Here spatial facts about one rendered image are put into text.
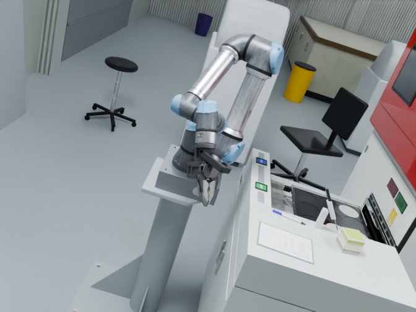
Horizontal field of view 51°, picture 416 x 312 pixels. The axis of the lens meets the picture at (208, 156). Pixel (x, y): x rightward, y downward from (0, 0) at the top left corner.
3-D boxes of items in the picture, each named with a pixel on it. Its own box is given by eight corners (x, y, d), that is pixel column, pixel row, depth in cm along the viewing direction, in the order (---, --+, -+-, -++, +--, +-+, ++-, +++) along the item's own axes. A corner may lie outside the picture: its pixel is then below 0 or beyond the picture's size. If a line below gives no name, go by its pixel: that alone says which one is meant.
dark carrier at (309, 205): (359, 208, 215) (359, 208, 215) (375, 251, 184) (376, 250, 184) (293, 187, 214) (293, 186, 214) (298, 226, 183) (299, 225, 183)
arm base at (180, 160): (168, 167, 192) (174, 148, 187) (175, 153, 205) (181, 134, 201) (201, 177, 192) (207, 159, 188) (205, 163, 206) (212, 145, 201)
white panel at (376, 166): (350, 184, 257) (381, 124, 240) (384, 276, 183) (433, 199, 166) (345, 182, 257) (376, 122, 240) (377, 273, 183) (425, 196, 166)
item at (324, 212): (327, 227, 175) (341, 200, 170) (329, 233, 172) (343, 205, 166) (313, 223, 175) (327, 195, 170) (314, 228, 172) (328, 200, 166)
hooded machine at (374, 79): (390, 168, 548) (449, 60, 487) (341, 151, 549) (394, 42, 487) (378, 146, 613) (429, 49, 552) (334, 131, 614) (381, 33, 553)
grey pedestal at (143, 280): (64, 317, 217) (92, 181, 182) (93, 260, 257) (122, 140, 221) (161, 346, 219) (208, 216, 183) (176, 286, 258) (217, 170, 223)
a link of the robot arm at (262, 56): (208, 151, 196) (259, 36, 185) (237, 166, 192) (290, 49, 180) (198, 153, 185) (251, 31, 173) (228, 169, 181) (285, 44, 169)
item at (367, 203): (361, 212, 223) (369, 197, 219) (382, 268, 183) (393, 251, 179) (358, 212, 223) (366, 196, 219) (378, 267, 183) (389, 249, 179)
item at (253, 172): (260, 175, 232) (269, 153, 226) (260, 235, 183) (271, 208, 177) (244, 169, 232) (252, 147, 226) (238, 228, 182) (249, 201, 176)
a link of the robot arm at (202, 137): (221, 133, 152) (205, 130, 146) (220, 146, 152) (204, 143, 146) (205, 134, 157) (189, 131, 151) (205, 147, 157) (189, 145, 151)
